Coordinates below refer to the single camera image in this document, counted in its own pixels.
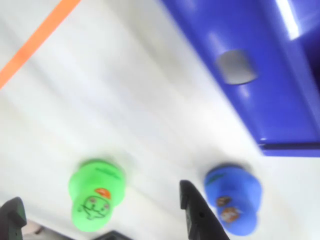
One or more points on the blue plastic box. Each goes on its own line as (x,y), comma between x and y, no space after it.
(212,25)

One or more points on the orange tape strip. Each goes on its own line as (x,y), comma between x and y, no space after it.
(37,35)

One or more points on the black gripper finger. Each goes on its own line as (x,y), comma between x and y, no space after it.
(200,222)
(11,220)

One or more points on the green rubber duck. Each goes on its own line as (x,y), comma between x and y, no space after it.
(95,190)

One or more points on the blue rubber duck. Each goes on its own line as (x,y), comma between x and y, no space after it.
(235,190)

